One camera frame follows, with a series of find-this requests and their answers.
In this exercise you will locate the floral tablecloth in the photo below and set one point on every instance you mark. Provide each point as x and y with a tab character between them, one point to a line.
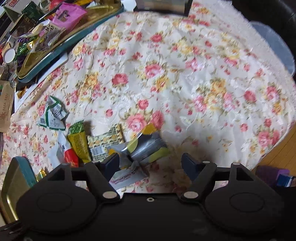
208	82

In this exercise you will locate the gold tin tray with snacks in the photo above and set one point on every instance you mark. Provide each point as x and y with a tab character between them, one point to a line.
52	41

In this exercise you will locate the yellow green snack packet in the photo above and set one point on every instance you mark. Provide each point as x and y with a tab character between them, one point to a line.
78	141

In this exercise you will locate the white jar lid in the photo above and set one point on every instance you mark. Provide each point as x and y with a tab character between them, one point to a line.
9	55

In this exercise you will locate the empty gold tin tray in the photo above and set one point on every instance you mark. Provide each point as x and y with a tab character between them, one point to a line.
18	180

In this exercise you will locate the red white snack packet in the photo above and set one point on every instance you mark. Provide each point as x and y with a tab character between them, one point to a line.
63	153

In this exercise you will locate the kraft paper cereal bag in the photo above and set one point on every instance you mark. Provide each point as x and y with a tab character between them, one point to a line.
6	104

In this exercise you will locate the pink snack bag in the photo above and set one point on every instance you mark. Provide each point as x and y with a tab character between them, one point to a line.
68	16

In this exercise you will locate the white green triangular packet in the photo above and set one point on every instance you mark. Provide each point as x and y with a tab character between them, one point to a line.
54	115

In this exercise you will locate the silver yellow-green snack packet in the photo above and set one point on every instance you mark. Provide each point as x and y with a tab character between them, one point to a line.
147	147

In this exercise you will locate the gold patterned snack packet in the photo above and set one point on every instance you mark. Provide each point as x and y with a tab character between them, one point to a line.
98	145

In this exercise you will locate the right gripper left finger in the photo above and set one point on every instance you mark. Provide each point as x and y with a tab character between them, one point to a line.
110	166

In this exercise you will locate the white pink label packet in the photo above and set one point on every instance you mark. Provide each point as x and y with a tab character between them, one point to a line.
127	177

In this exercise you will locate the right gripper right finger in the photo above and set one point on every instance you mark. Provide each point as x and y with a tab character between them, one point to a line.
191	167

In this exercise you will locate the grey plastic bin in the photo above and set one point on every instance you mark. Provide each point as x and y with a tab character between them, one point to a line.
277	44

